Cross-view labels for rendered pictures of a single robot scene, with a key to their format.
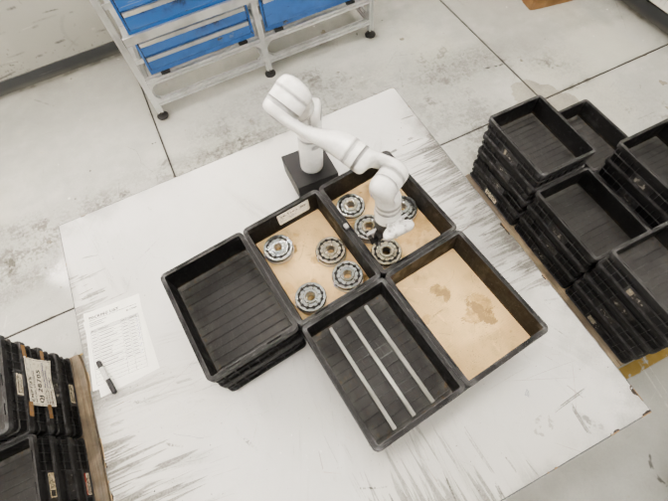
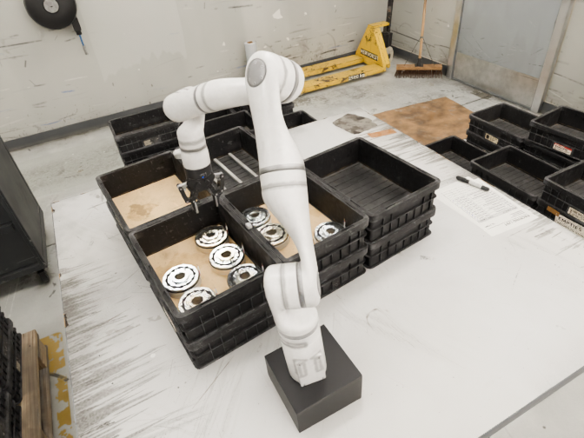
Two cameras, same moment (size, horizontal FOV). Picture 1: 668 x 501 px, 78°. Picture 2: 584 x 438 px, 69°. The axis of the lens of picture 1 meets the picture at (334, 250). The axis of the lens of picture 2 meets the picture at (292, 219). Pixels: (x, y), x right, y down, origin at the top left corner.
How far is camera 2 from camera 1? 1.70 m
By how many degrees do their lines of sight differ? 78
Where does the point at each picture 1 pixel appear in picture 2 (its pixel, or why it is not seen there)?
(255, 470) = not seen: hidden behind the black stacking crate
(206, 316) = (390, 190)
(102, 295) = (532, 232)
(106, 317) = (510, 217)
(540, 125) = not seen: outside the picture
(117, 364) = (469, 192)
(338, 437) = not seen: hidden behind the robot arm
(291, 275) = (314, 221)
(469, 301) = (145, 215)
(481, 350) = (152, 190)
